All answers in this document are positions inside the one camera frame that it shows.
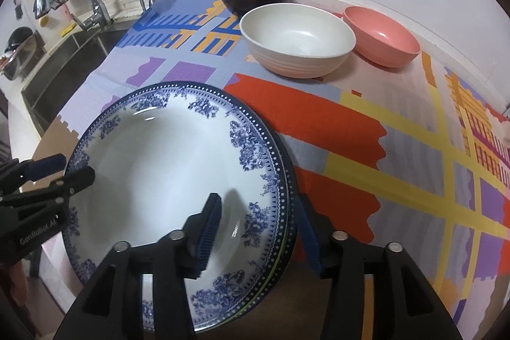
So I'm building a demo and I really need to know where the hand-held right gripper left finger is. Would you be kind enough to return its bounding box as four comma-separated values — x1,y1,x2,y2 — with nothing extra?
54,192,222,340

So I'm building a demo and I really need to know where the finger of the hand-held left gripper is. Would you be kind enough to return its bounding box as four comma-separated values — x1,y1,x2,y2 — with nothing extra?
0,153,67,194
0,166,96,221

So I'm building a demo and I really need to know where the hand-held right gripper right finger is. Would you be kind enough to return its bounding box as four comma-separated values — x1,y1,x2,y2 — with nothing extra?
294,193,465,340

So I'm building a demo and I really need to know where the blue floral white plate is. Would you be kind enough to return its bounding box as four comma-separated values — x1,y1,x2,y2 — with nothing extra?
62,82,291,333
239,97,299,325

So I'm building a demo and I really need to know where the white ribbed bowl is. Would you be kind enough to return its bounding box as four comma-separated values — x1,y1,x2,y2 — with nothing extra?
239,4,356,78

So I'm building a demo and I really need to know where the pink bowl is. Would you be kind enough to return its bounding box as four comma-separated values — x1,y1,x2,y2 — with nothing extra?
343,6,421,68

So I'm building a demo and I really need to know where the steel drain basket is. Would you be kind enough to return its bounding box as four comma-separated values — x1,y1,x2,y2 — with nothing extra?
2,35,46,82

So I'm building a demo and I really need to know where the stainless steel sink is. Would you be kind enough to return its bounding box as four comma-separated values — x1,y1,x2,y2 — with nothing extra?
20,23,132,134

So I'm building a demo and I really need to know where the colourful patterned mat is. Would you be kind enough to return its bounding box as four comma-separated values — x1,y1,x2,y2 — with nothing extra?
40,0,510,340

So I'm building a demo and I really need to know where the black domed object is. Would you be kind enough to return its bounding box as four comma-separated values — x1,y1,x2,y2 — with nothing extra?
6,27,33,51

